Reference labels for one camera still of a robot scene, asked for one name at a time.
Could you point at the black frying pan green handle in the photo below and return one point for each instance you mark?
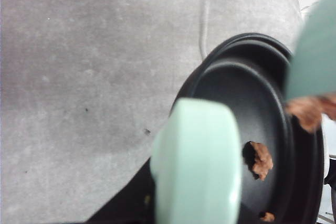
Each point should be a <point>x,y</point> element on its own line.
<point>200,167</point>

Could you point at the brown beef cube falling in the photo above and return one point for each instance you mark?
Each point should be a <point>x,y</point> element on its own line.
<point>309,110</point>

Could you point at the teal ceramic bowl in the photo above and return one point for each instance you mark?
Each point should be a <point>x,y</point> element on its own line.
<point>312,69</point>

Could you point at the brown beef cube small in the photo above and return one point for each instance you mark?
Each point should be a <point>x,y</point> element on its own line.
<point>267,217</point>

